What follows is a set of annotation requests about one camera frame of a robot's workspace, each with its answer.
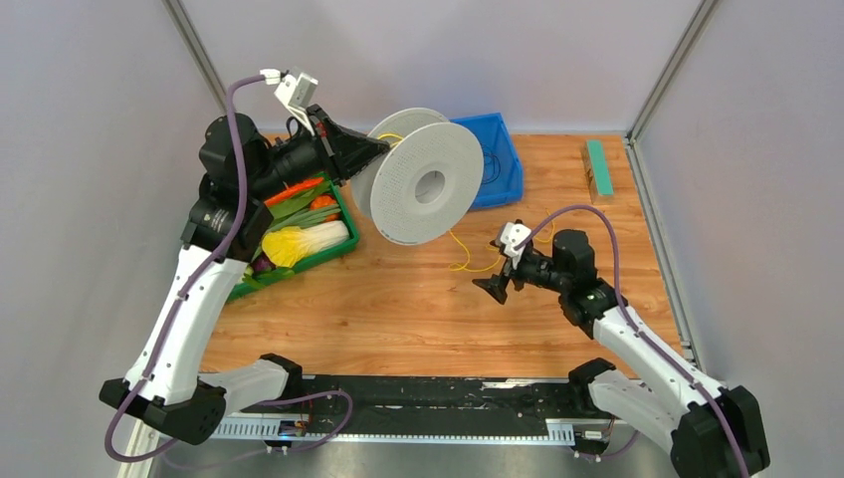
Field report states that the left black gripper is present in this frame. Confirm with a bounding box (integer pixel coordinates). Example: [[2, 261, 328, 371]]
[[245, 105, 389, 203]]

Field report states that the yellow cable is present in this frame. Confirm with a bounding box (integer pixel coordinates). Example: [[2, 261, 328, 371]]
[[375, 131, 558, 275]]

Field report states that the white perforated cable spool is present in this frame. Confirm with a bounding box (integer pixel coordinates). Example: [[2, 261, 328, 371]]
[[350, 108, 484, 246]]

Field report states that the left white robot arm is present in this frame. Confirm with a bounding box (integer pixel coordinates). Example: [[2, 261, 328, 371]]
[[100, 105, 389, 445]]

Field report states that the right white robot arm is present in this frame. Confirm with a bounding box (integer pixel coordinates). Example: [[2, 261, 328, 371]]
[[474, 222, 771, 477]]

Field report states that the orange toy carrot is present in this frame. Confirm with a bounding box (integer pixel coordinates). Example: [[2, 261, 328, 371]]
[[264, 176, 323, 207], [309, 194, 340, 222]]

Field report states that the green toy beans bundle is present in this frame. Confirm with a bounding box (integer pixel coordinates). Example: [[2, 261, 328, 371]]
[[268, 204, 341, 232]]

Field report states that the green vegetable tray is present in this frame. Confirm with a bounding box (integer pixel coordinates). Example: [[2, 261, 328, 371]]
[[228, 174, 359, 302]]

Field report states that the green toy leafy vegetable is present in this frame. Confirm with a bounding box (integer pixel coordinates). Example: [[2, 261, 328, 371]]
[[269, 186, 328, 221]]

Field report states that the blue divided plastic bin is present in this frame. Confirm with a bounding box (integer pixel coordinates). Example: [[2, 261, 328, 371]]
[[452, 113, 525, 211]]

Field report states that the toy napa cabbage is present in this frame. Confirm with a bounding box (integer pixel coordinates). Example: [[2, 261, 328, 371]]
[[261, 220, 350, 268]]

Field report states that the purple toy eggplant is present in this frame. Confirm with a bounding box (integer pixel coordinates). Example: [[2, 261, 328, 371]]
[[251, 254, 276, 275]]

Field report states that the green topped wooden block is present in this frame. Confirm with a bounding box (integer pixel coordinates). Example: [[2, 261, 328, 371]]
[[581, 139, 615, 205]]

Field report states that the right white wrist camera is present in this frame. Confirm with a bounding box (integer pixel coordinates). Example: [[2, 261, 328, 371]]
[[493, 222, 532, 269]]

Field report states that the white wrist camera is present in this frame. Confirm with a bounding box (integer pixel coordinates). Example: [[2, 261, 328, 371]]
[[259, 69, 319, 135], [493, 222, 532, 269]]

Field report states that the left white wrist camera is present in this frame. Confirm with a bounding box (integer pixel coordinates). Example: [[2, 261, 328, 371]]
[[259, 69, 319, 135]]

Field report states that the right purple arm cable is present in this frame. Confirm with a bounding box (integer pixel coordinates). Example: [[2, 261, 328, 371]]
[[514, 204, 753, 478]]

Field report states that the black cable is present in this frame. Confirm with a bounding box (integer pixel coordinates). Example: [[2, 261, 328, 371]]
[[480, 144, 504, 186]]

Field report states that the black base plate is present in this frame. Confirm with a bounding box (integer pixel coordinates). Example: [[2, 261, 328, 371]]
[[247, 374, 618, 441]]

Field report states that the aluminium rail with cable duct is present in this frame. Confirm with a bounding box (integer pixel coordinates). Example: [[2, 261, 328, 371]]
[[139, 370, 746, 446]]

